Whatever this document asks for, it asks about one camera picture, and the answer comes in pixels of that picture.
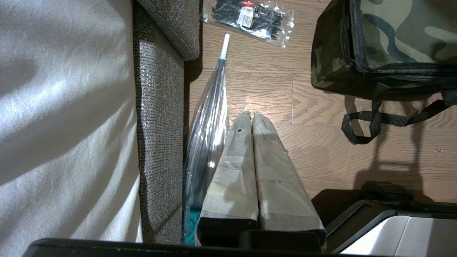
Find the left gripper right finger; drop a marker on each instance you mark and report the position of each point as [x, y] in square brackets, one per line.
[282, 192]

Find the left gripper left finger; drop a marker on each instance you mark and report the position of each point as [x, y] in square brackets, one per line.
[234, 185]

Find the plastic bag of black zip ties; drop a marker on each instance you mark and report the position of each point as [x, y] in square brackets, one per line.
[250, 19]

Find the camouflage bag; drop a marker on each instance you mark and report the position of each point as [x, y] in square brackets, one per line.
[389, 44]

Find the transparent umbrella with white tip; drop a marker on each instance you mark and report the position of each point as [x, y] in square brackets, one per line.
[207, 139]

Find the grey fabric sofa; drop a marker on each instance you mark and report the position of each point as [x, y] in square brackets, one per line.
[164, 107]

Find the white sheet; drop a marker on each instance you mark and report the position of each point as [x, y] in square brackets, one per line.
[68, 121]

